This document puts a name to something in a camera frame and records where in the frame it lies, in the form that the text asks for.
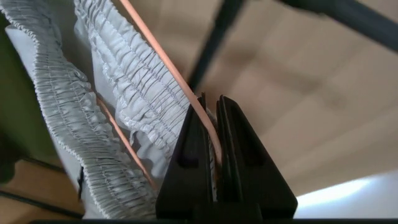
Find green long-sleeved shirt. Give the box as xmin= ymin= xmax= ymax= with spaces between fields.
xmin=0 ymin=15 xmax=60 ymax=184

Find pale grey shorts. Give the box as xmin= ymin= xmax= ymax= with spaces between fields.
xmin=0 ymin=0 xmax=218 ymax=220

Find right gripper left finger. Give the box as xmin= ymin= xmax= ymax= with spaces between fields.
xmin=155 ymin=92 xmax=218 ymax=218

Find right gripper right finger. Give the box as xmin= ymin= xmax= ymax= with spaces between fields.
xmin=216 ymin=95 xmax=299 ymax=218

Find pink clothes hanger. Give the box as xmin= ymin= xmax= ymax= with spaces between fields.
xmin=96 ymin=0 xmax=223 ymax=190

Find beige curtain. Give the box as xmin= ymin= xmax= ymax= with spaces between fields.
xmin=110 ymin=0 xmax=398 ymax=197

